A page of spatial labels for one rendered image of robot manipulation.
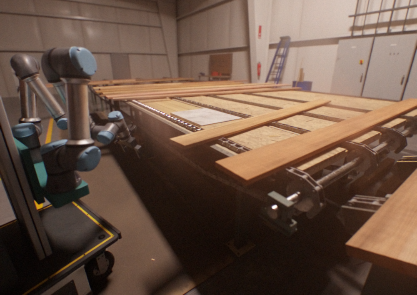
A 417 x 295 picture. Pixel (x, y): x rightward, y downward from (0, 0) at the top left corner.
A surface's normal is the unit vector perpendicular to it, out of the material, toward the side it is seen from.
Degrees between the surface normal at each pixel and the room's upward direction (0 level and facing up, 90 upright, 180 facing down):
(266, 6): 90
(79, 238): 0
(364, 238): 22
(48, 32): 88
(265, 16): 90
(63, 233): 0
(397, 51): 90
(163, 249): 0
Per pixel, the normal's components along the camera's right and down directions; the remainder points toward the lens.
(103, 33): 0.59, 0.18
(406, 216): -0.22, -0.98
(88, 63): 0.98, -0.07
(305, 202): -0.82, 0.18
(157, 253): 0.00, -0.95
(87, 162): 0.97, 0.19
